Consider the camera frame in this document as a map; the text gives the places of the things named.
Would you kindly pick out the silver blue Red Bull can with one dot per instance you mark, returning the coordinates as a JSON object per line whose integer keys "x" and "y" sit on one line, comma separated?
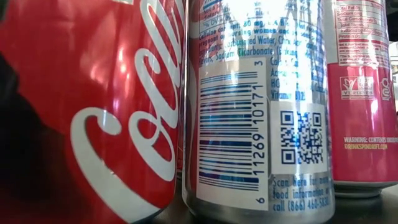
{"x": 233, "y": 140}

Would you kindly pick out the red Coca-Cola can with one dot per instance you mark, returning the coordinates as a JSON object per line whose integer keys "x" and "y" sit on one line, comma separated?
{"x": 62, "y": 62}
{"x": 179, "y": 155}

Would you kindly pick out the pink white Spindrift can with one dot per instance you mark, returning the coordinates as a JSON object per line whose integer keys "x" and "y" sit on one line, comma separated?
{"x": 360, "y": 124}

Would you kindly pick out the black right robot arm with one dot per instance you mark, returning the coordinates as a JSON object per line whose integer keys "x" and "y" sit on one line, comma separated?
{"x": 392, "y": 18}

